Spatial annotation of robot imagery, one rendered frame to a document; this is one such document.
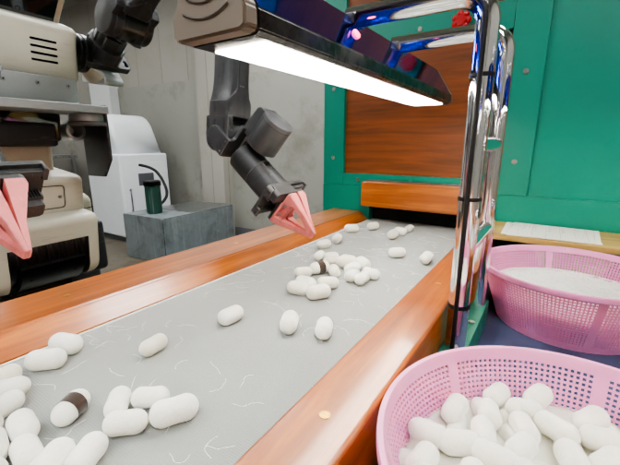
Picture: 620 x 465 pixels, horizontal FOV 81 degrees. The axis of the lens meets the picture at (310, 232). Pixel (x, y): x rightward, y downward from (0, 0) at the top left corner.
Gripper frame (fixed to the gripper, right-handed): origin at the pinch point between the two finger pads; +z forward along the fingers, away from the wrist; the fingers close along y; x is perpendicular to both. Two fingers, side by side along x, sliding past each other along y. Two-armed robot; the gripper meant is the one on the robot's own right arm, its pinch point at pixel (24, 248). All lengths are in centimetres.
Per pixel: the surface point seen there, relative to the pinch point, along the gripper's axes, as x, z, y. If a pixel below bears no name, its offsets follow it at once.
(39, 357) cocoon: 5.0, 9.5, -1.8
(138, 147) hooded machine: 198, -234, 206
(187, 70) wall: 125, -266, 255
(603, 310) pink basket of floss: -25, 46, 43
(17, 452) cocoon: -2.6, 18.3, -7.6
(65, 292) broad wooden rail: 13.2, -0.9, 6.4
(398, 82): -29.3, 6.2, 38.6
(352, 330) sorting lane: -7.8, 27.3, 22.6
